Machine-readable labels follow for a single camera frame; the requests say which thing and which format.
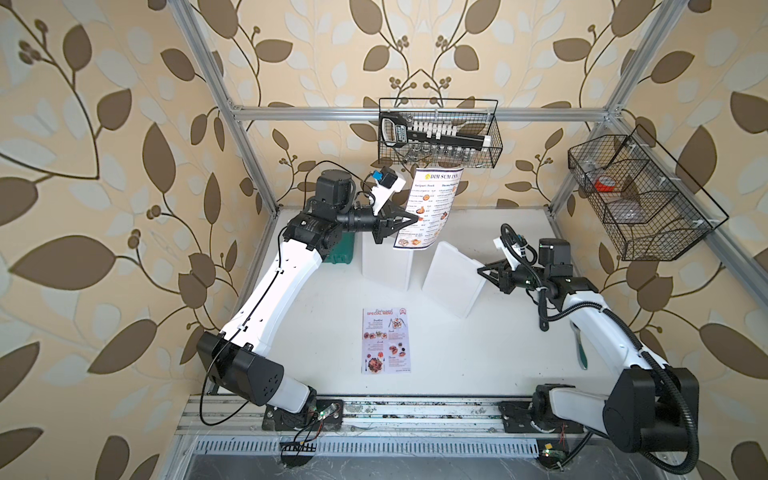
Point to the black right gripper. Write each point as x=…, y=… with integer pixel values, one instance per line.
x=502, y=272

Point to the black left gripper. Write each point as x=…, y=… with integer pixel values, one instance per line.
x=388, y=225

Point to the white Dim Sum Inn menu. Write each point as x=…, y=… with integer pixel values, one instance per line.
x=431, y=198

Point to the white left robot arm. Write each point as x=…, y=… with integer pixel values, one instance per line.
x=236, y=359

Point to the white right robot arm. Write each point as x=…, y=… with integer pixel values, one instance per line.
x=652, y=407

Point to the green plastic tool case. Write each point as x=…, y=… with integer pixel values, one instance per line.
x=343, y=252

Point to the black tool in basket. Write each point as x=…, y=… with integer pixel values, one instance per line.
x=396, y=131

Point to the pink special menu sheet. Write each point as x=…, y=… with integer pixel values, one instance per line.
x=385, y=341

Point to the red object in basket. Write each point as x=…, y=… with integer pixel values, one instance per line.
x=605, y=184

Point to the black wire basket back wall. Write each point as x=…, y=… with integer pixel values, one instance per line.
x=469, y=116

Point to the black wire basket wall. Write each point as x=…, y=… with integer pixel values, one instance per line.
x=469, y=116
x=659, y=210

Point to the green handled tool on table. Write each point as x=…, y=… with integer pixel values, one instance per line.
x=580, y=351

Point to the black wire basket right wall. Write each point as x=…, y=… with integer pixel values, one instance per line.
x=659, y=210

